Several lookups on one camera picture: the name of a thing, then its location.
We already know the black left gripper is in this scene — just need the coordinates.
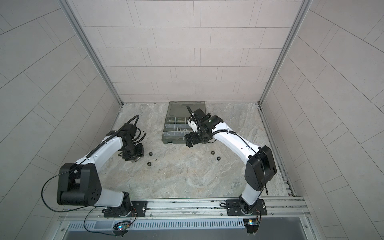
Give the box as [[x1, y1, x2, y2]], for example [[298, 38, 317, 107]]
[[123, 141, 148, 160]]

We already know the grey compartment organizer box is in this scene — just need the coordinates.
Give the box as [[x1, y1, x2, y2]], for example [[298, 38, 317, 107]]
[[162, 101, 206, 144]]

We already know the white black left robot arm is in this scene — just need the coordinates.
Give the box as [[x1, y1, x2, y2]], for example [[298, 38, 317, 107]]
[[57, 123, 144, 216]]

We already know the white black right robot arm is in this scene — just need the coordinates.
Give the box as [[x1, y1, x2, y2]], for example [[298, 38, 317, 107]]
[[185, 106, 277, 215]]

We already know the left green circuit board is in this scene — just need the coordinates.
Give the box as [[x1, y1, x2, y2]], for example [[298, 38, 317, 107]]
[[113, 221, 132, 231]]

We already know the white vent grille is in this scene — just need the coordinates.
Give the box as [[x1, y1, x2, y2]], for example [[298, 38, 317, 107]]
[[67, 218, 245, 232]]

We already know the right circuit board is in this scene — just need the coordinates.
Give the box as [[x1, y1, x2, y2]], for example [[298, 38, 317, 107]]
[[243, 219, 260, 234]]

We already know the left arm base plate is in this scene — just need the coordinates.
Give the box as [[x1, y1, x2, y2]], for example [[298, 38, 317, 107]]
[[102, 201, 148, 218]]

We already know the aluminium front rail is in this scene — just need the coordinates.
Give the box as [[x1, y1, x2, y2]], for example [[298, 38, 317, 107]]
[[58, 196, 310, 221]]

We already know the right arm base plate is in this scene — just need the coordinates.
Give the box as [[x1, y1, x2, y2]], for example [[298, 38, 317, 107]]
[[220, 199, 268, 216]]

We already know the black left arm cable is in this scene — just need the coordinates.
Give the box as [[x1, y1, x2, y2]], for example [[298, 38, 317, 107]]
[[40, 175, 88, 214]]

